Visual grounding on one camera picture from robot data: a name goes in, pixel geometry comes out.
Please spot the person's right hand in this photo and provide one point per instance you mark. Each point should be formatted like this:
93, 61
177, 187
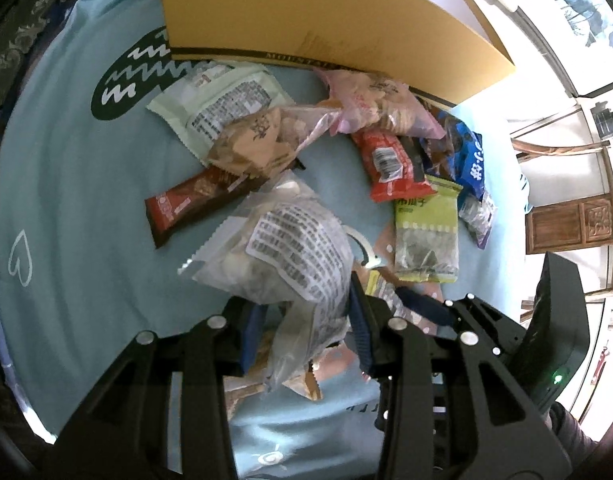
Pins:
570, 435

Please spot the yellow cardboard box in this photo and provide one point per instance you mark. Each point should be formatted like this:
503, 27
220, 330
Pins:
414, 41

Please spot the wooden armchair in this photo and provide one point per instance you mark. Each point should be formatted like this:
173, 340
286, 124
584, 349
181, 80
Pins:
527, 151

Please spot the light blue tablecloth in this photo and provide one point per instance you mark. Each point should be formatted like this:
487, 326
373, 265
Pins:
79, 274

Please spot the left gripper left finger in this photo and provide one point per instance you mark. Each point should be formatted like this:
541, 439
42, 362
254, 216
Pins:
223, 345

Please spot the tan pastry snack bag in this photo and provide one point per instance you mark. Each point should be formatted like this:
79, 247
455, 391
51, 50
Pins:
264, 144

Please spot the brown chocolate bar wrapper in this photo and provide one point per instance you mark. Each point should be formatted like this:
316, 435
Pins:
196, 198

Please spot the lime green seed packet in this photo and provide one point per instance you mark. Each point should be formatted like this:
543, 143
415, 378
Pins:
426, 235

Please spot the purple white snack packet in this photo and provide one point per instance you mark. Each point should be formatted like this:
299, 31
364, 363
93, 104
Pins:
479, 216

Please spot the blue snack bag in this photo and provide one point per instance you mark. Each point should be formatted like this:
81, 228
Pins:
458, 156

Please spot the framed lotus painting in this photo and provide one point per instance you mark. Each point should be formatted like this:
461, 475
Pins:
575, 37

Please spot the clear white candy bag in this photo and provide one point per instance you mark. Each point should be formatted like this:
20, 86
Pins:
282, 245

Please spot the pink cookie snack pack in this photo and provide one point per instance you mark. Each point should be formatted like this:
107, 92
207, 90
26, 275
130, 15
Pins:
369, 100

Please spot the dark carved wooden furniture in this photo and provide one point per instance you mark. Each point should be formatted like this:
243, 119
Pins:
16, 35

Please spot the red small snack packet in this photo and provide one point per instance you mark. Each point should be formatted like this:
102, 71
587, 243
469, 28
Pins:
390, 169

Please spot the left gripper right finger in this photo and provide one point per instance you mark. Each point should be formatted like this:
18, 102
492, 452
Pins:
396, 354

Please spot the pale green snack bag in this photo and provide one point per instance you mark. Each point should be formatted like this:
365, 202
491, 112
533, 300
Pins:
198, 106

